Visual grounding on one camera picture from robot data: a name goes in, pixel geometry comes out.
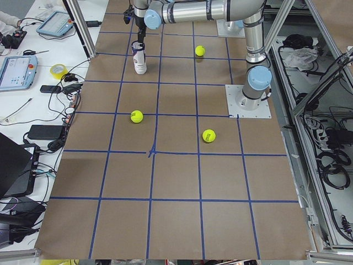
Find tennis ball Roland front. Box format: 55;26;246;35
130;110;143;124

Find aluminium frame post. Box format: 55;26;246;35
62;0;96;60

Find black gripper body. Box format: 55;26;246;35
123;7;135;24

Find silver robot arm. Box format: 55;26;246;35
124;0;272;111

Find yellow tape roll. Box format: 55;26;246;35
50;63;68;80

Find blue teach pendant lower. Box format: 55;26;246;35
1;55;38;92

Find white crumpled cloth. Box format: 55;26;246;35
284;47;318;71

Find scissors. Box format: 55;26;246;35
23;50;48;55

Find black laptop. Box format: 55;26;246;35
1;134;39;198

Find black phone device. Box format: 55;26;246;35
40;85;61;94

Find blue teach pendant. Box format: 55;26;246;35
36;11;73;38
1;55;38;92

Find tennis ball Wilson far right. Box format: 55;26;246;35
195;45;206;57

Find tennis ball far left back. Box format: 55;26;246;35
202;129;216;143

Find white tennis ball can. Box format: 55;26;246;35
131;41;147;75

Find blue teach pendant upper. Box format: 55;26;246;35
36;11;73;38

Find black power brick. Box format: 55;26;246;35
28;125;63;140

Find black cable bundle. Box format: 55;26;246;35
317;149;352;191

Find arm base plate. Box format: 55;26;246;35
216;19;245;38
225;84;271;119

